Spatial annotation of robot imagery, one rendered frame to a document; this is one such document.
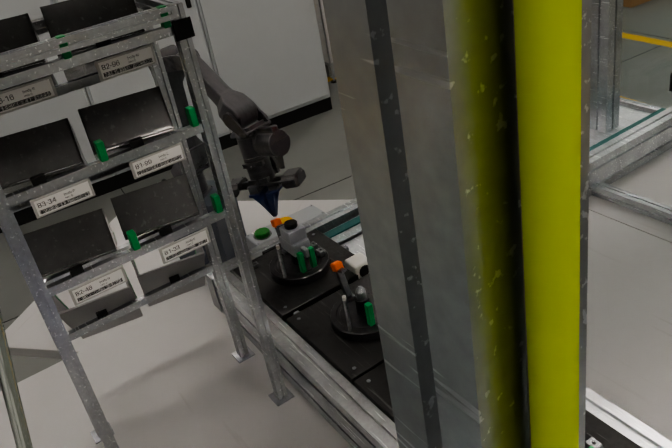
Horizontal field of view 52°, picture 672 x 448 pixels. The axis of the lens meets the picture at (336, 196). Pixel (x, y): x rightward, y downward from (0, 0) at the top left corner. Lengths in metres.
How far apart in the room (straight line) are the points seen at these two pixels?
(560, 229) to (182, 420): 1.36
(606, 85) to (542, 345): 1.97
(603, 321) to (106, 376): 1.08
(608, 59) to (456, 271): 1.96
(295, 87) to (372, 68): 4.71
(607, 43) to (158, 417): 1.51
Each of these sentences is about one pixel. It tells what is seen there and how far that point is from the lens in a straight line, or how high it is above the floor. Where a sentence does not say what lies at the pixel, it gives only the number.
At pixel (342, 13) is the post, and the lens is 0.17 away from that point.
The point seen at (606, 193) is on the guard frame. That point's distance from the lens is 1.96.
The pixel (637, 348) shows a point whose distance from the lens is 1.51.
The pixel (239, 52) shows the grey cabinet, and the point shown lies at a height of 0.62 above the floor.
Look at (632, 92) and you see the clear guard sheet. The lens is 2.47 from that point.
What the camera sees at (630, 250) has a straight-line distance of 1.78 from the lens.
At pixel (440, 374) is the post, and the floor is 1.72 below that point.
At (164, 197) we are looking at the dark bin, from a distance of 1.21.
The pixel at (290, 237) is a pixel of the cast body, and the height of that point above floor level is 1.08.
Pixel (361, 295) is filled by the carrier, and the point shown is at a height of 1.04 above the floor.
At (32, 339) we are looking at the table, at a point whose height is 0.86.
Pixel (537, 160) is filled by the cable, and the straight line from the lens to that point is 0.16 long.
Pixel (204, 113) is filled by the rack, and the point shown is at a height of 1.49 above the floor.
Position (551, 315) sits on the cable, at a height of 1.75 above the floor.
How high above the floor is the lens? 1.86
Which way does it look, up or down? 29 degrees down
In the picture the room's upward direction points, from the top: 11 degrees counter-clockwise
